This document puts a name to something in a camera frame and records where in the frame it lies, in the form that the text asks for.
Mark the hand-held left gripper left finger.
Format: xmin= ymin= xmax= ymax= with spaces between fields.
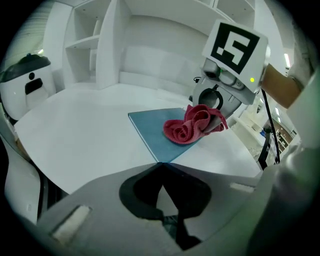
xmin=36 ymin=161 xmax=187 ymax=256

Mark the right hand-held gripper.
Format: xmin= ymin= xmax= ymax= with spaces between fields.
xmin=191 ymin=19 xmax=270 ymax=135

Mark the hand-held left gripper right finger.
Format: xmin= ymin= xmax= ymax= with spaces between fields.
xmin=161 ymin=161 xmax=261 ymax=251

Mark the red cloth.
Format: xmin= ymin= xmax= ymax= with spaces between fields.
xmin=163 ymin=104 xmax=229 ymax=145

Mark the blue notebook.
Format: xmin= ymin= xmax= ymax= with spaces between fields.
xmin=127 ymin=107 xmax=203 ymax=163

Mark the person's right forearm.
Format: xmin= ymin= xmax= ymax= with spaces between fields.
xmin=261 ymin=63 xmax=305 ymax=110

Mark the white desk with drawers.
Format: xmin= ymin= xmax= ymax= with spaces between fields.
xmin=13 ymin=83 xmax=262 ymax=195

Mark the grey paw print sweatshirt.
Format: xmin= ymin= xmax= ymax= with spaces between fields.
xmin=249 ymin=14 xmax=320 ymax=253

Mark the white shelf unit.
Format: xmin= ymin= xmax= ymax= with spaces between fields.
xmin=61 ymin=0 xmax=256 ymax=92

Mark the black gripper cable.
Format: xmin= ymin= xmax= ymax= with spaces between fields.
xmin=260 ymin=89 xmax=281 ymax=165

